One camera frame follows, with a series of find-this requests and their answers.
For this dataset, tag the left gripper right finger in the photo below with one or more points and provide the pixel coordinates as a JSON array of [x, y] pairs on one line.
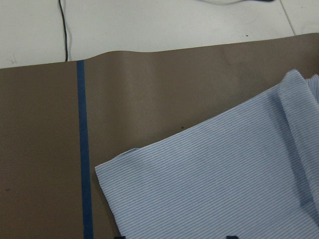
[[231, 236]]

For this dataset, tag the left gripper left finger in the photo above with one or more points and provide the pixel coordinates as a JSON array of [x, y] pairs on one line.
[[119, 237]]

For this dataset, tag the light blue striped shirt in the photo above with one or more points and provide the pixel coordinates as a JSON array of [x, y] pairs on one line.
[[250, 172]]

